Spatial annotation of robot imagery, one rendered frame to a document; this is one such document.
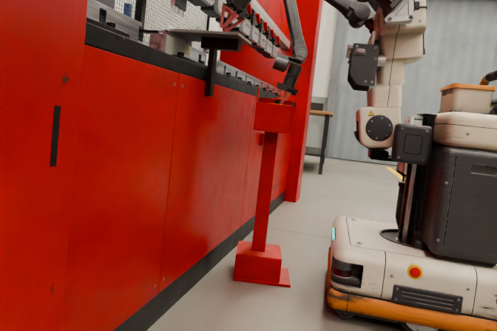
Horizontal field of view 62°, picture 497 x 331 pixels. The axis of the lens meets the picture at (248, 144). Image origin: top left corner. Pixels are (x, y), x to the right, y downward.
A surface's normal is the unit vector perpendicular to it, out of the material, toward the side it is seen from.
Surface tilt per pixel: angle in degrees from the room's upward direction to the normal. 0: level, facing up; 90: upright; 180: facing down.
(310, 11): 90
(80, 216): 90
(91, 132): 90
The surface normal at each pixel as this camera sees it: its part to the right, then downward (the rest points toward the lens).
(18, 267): 0.96, 0.12
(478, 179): -0.20, 0.04
